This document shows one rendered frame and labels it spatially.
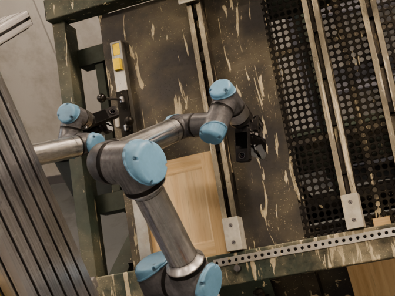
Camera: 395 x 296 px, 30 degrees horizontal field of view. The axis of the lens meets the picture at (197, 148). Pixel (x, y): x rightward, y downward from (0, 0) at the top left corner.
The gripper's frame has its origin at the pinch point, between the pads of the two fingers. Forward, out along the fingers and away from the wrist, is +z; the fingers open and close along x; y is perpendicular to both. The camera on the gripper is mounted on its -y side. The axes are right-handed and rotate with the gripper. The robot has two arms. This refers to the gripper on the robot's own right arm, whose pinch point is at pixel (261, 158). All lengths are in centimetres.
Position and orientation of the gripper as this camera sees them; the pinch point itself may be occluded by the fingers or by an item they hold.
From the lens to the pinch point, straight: 246.6
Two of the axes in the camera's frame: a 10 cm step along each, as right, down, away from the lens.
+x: -8.9, 1.4, 4.3
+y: 1.5, -8.1, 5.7
